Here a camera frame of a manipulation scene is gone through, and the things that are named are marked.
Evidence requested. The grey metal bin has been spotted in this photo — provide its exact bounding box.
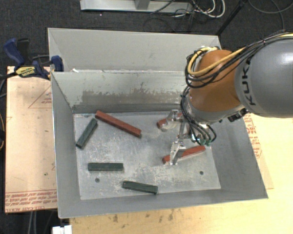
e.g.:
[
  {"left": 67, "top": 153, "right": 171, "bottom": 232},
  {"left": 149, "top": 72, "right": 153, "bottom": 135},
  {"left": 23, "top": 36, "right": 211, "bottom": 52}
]
[{"left": 47, "top": 27, "right": 269, "bottom": 219}]

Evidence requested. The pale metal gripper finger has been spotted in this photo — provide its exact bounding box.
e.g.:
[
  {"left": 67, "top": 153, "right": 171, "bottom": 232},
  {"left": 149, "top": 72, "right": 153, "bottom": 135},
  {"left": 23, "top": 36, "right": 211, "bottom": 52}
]
[
  {"left": 169, "top": 139, "right": 187, "bottom": 166},
  {"left": 161, "top": 109, "right": 184, "bottom": 132}
]

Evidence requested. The long red-brown flat block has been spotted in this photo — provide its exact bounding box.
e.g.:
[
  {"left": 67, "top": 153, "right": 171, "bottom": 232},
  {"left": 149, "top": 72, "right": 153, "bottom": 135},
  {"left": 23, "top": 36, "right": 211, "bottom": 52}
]
[{"left": 94, "top": 110, "right": 143, "bottom": 138}]

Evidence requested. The dark green flat block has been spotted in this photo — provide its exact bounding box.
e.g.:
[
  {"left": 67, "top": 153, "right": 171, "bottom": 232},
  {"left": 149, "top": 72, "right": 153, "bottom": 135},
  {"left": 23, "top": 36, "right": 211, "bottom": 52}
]
[
  {"left": 122, "top": 180, "right": 159, "bottom": 195},
  {"left": 75, "top": 117, "right": 99, "bottom": 150},
  {"left": 87, "top": 162, "right": 125, "bottom": 173}
]

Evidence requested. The brown cardboard board, red print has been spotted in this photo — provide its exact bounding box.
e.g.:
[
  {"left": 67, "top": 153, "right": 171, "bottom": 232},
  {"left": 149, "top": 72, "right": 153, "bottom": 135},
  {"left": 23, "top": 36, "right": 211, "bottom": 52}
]
[{"left": 4, "top": 66, "right": 275, "bottom": 214}]

